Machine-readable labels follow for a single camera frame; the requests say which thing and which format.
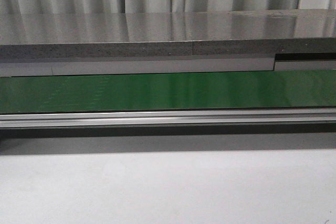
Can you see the green conveyor belt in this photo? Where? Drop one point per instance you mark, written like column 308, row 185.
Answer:
column 168, row 91

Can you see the aluminium conveyor side rail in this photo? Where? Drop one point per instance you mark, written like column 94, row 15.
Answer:
column 181, row 117

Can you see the grey stone counter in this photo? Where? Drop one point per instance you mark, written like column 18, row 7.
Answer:
column 87, row 44

